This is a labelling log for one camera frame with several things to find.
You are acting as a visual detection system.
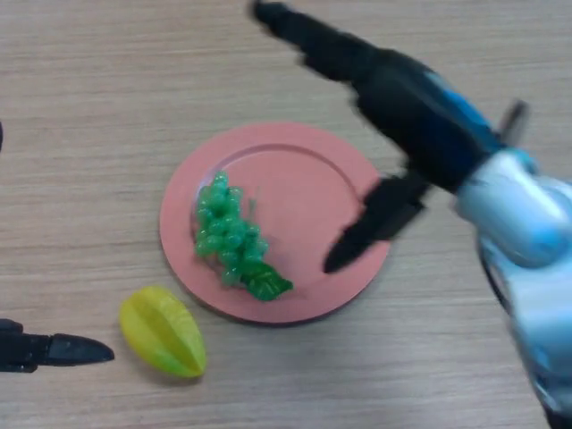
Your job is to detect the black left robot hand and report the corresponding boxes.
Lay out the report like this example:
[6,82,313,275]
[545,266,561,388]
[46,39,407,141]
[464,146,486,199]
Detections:
[0,121,115,374]

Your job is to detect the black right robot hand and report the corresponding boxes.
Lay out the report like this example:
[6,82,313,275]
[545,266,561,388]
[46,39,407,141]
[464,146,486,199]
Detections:
[249,0,506,274]

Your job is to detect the green plastic grape bunch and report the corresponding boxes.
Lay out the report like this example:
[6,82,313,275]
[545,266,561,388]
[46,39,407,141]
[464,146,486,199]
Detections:
[192,171,295,303]

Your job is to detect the pink round plate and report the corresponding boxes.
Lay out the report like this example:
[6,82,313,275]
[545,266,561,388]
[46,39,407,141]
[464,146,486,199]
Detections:
[159,121,393,325]

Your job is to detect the yellow green starfruit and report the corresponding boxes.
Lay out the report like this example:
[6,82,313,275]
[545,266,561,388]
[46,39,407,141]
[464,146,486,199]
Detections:
[118,285,208,379]

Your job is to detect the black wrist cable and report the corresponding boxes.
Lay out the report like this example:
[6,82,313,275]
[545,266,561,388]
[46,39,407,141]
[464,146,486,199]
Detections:
[495,100,531,144]

